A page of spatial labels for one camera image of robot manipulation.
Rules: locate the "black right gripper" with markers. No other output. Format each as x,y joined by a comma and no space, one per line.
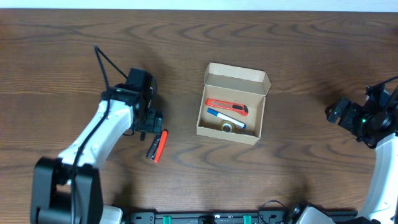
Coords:
354,110

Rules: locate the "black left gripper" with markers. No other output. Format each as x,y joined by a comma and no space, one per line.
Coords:
155,124

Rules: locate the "blue cap whiteboard marker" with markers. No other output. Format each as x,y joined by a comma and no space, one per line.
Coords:
226,117

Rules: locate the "yellow tape roll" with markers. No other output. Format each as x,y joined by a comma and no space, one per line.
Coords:
227,126

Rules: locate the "brown cardboard box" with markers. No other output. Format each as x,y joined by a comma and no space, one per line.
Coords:
233,102

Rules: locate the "red utility knife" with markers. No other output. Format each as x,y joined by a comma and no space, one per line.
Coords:
236,107

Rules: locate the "black cap whiteboard marker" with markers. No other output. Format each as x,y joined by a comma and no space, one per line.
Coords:
142,136

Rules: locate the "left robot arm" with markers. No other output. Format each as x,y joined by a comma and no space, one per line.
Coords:
67,189

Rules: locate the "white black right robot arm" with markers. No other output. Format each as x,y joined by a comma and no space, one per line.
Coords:
375,125

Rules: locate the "red black stapler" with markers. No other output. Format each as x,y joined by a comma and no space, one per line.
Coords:
157,147

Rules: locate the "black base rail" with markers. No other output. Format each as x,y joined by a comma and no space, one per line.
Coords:
272,212

